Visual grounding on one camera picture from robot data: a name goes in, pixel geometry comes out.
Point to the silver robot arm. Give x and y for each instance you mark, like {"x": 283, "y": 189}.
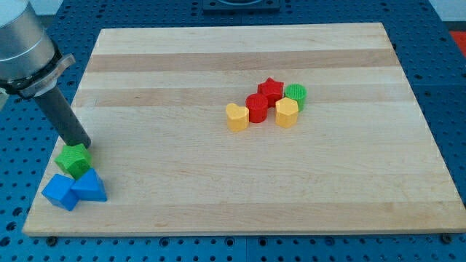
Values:
{"x": 30, "y": 61}

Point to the yellow hexagon block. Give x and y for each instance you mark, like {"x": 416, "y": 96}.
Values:
{"x": 286, "y": 113}

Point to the yellow heart block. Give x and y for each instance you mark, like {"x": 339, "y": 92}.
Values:
{"x": 237, "y": 117}

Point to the red cylinder block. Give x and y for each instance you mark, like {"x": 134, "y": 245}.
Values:
{"x": 257, "y": 105}

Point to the red star block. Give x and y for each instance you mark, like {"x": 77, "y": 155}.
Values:
{"x": 272, "y": 90}

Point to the green cylinder block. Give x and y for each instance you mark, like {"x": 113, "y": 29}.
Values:
{"x": 298, "y": 93}

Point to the wooden board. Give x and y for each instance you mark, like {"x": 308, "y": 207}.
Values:
{"x": 361, "y": 158}

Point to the blue triangle block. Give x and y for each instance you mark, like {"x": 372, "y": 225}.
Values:
{"x": 90, "y": 187}

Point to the green star block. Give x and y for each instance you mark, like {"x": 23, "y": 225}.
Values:
{"x": 74, "y": 160}

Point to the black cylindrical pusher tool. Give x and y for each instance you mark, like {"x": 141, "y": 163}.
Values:
{"x": 58, "y": 111}

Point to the blue cube block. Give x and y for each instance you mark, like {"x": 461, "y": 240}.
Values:
{"x": 59, "y": 192}

